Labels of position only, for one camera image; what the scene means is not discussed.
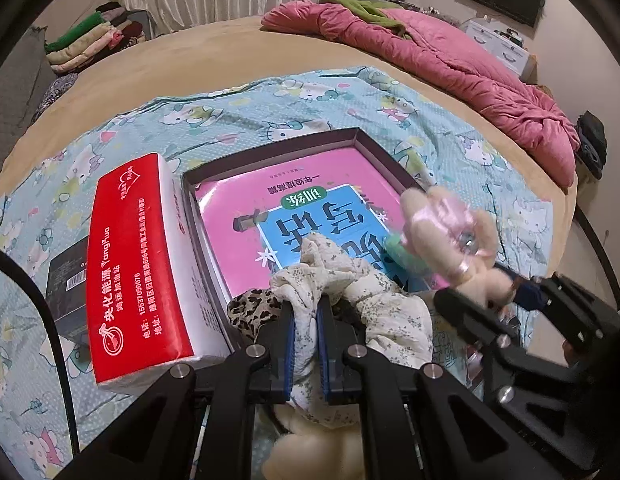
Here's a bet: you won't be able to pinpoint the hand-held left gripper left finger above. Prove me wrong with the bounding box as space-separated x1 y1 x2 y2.
55 300 297 480

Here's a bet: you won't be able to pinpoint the stack of folded clothes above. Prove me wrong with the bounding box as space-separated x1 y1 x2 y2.
45 2 151 75

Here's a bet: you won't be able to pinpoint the red tissue pack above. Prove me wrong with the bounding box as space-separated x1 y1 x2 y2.
89 152 231 395

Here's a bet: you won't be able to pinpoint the dark patterned cloth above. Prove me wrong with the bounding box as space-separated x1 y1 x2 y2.
30 72 80 123

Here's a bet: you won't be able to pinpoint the white storage drawers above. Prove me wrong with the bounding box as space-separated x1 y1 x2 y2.
462 19 536 81

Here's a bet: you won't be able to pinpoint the leopard print scrunchie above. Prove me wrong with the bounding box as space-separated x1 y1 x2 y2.
226 292 286 346

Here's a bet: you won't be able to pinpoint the pink plush toy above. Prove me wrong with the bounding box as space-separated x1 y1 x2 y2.
399 185 516 308

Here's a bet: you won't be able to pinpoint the pink quilt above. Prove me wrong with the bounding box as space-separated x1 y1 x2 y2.
261 1 581 188

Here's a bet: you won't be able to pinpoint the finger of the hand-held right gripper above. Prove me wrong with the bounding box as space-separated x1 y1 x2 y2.
492 262 620 347
433 287 522 357

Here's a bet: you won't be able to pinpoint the light blue cartoon cat blanket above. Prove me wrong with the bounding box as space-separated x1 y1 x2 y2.
0 65 581 480

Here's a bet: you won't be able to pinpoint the white floral scrunchie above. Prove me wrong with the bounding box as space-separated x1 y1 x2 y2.
269 232 433 428

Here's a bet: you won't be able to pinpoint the pink sheer scrunchie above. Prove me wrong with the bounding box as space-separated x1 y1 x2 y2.
410 199 483 271

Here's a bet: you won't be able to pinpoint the black cable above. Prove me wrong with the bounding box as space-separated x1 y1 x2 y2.
0 245 81 453

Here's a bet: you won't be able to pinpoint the black box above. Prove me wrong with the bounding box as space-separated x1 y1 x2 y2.
45 237 93 341

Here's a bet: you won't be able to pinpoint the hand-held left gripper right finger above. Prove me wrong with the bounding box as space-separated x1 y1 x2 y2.
317 296 556 480

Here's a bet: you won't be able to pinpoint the green cloth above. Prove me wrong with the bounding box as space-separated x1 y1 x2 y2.
320 0 416 38

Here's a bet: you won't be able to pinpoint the pink book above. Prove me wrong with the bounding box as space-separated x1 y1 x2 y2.
195 147 416 306

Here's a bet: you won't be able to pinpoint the cream plush bear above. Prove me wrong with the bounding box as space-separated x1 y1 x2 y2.
262 400 371 480

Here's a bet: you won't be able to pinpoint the beige bed sheet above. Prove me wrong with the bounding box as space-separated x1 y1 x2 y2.
0 12 578 211

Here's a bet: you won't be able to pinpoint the dark tray box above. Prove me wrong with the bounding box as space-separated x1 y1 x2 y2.
181 127 426 356

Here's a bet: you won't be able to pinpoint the grey quilted sofa cover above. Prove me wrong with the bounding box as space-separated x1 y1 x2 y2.
0 27 58 186

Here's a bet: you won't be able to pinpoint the mint green puff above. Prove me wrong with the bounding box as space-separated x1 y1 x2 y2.
385 232 426 277

